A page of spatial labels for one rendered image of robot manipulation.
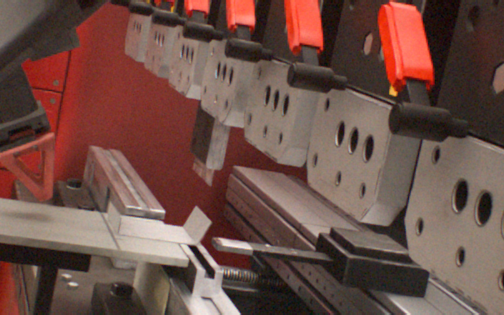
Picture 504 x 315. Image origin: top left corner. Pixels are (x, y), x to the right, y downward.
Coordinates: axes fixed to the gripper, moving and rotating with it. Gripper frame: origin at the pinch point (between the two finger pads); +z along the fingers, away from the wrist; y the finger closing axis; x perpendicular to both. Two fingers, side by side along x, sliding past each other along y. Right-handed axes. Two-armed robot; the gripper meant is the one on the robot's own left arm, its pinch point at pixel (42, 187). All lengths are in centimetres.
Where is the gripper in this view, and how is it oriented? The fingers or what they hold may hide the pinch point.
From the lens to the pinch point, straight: 136.2
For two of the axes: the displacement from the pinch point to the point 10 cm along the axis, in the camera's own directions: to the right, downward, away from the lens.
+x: -9.3, 3.4, -1.6
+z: 2.9, 9.2, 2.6
